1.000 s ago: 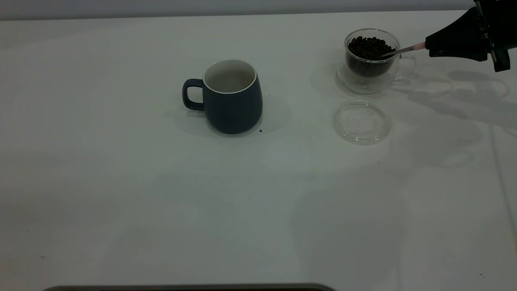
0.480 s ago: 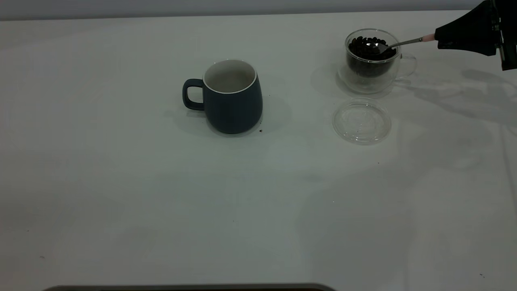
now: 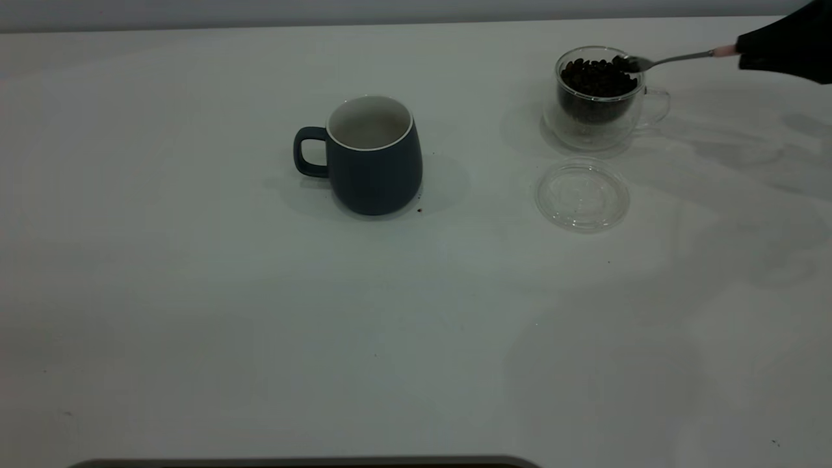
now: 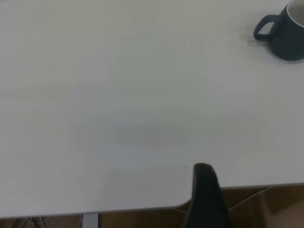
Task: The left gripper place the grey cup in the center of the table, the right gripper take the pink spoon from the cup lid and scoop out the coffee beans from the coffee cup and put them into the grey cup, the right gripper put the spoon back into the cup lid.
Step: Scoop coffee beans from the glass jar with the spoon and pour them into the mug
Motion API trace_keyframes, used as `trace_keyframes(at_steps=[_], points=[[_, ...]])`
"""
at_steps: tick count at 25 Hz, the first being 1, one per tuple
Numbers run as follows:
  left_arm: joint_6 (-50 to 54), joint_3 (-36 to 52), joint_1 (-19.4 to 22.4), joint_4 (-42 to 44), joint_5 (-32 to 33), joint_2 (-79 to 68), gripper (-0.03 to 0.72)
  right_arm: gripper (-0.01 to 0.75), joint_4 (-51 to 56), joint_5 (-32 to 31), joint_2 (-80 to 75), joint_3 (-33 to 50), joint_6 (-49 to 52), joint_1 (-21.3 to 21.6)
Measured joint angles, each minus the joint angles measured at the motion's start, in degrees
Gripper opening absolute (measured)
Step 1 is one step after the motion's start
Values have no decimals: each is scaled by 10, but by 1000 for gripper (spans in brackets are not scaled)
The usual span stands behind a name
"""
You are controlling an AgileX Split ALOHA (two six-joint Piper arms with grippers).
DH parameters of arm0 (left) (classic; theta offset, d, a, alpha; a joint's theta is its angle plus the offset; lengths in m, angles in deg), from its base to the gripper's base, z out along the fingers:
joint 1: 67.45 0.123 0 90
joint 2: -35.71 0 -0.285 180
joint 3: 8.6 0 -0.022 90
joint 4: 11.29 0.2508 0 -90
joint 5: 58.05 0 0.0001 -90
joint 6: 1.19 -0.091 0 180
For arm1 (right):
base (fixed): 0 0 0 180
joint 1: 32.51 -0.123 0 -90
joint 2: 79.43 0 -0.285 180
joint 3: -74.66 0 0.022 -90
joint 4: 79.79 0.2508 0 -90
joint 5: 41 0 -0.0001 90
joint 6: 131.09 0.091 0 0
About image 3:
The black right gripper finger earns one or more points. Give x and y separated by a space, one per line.
793 45

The dark blue ceramic mug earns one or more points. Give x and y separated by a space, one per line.
377 175

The dark coffee beans pile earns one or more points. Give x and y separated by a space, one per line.
595 88

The clear double-wall glass cup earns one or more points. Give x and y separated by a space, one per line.
588 134

